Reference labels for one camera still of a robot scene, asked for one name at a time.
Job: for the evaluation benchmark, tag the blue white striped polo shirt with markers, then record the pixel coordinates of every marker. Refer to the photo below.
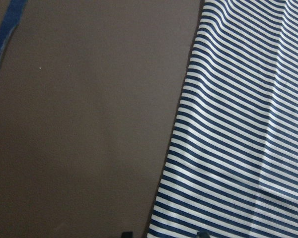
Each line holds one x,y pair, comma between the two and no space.
232,163

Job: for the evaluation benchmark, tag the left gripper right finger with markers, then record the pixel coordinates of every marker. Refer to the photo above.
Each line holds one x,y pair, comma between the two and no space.
203,234

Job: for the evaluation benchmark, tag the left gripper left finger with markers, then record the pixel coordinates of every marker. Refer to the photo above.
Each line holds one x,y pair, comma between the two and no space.
127,235

